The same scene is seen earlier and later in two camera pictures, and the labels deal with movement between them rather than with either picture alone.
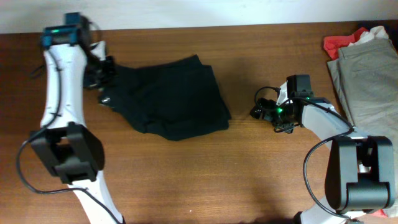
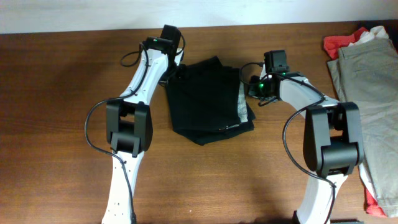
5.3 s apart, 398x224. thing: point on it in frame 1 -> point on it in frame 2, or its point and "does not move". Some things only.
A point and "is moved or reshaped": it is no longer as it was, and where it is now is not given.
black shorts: (176, 99) is moved or reshaped
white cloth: (375, 33) does not move
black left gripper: (101, 76) -> (170, 73)
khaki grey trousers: (366, 77) does not move
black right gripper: (283, 125) -> (255, 90)
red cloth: (332, 44) does not move
